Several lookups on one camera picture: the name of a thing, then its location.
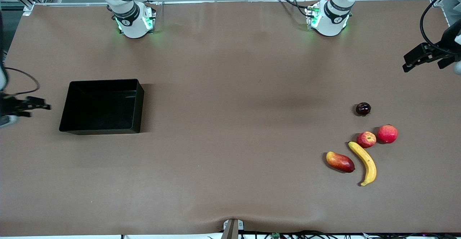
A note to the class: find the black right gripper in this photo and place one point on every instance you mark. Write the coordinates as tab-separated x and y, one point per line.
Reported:
9	106

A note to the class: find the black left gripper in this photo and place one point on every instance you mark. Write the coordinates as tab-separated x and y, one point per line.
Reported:
447	43

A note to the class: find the black plastic box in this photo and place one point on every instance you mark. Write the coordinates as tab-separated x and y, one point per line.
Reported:
101	105

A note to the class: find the red apple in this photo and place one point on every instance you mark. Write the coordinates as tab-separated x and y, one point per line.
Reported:
366	140
387	134

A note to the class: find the yellow banana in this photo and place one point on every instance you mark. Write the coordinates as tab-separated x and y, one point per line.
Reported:
369	163

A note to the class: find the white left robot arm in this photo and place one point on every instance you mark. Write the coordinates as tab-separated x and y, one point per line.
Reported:
329	19

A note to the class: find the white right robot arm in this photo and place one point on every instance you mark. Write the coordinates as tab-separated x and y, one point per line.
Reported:
129	19

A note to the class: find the dark purple plum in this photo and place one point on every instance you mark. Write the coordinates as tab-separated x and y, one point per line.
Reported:
363	109

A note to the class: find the red yellow mango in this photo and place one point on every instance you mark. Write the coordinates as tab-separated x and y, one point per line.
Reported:
340	162

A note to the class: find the brown table mat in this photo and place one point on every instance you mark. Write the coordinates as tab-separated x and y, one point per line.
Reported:
216	159

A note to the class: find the metal table edge rail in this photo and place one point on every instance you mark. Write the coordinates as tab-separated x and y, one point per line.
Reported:
234	1

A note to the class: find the metal table edge bracket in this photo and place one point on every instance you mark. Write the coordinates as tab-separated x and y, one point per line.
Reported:
232	230

